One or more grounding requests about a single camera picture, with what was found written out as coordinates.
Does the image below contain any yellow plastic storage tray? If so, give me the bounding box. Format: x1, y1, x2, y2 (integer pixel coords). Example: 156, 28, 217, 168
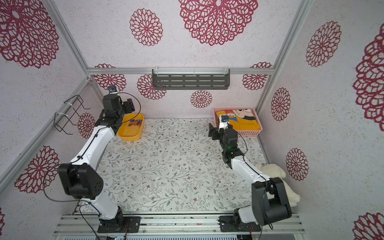
118, 113, 145, 142

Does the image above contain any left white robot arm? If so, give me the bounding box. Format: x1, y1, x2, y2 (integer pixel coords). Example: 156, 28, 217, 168
58, 93, 135, 228

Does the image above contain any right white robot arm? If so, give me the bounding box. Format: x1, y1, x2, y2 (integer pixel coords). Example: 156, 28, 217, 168
208, 124, 292, 228

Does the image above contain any yellow cartoon towel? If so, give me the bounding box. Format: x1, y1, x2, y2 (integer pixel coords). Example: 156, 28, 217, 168
216, 109, 262, 131

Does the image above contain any pink perforated plastic basket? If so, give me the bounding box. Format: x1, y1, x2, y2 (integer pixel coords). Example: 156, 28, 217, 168
213, 107, 263, 137

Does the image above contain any cream plush dog toy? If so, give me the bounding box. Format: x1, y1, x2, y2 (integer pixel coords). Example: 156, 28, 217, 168
254, 162, 301, 208

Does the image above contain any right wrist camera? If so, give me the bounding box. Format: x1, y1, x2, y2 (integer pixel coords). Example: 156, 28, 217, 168
219, 115, 229, 130

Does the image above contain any grey wall shelf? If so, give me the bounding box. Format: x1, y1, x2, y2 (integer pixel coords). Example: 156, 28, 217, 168
152, 68, 230, 90

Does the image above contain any black wire wall rack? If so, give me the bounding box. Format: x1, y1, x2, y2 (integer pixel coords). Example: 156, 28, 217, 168
53, 94, 90, 136

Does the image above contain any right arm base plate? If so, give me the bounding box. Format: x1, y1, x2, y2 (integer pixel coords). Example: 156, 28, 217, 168
218, 215, 261, 233

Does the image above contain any aluminium rail frame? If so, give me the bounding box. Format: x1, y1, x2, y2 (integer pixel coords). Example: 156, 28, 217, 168
53, 212, 306, 238

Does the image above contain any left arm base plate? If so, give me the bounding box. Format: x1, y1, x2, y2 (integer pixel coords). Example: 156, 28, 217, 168
97, 217, 141, 234

